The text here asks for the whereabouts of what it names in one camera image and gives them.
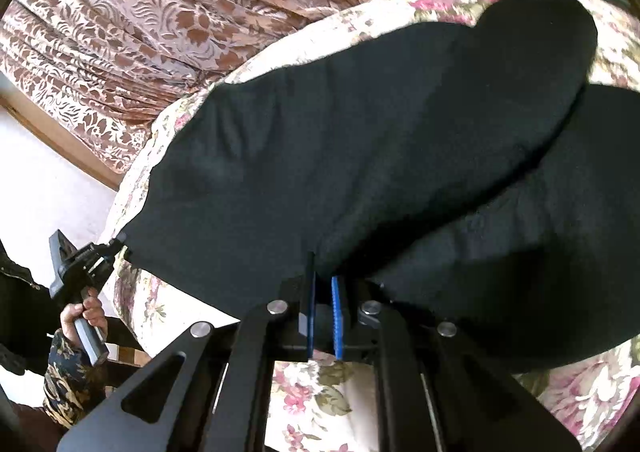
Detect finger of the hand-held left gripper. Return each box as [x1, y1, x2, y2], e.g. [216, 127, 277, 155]
[102, 235, 129, 259]
[89, 255, 119, 294]

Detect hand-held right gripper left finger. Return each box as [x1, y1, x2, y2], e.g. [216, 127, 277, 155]
[56, 252, 318, 452]

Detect wooden wall trim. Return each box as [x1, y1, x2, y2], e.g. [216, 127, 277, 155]
[0, 91, 124, 190]

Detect person's left hand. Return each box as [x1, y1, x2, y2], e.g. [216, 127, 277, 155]
[60, 295, 109, 349]

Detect floral bed blanket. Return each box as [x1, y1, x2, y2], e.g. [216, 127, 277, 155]
[97, 0, 640, 452]

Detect black pants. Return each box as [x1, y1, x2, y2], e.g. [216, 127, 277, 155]
[122, 0, 640, 375]

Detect brown floral curtain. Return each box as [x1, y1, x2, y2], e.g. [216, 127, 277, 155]
[0, 0, 621, 175]

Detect person's dark clothing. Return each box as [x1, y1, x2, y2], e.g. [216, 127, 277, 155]
[0, 242, 57, 377]

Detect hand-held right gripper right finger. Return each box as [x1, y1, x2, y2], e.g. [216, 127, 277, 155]
[330, 275, 583, 452]

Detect person's left forearm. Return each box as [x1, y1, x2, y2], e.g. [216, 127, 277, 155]
[42, 329, 109, 429]

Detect wooden furniture frame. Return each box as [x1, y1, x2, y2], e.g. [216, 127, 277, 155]
[106, 318, 152, 385]

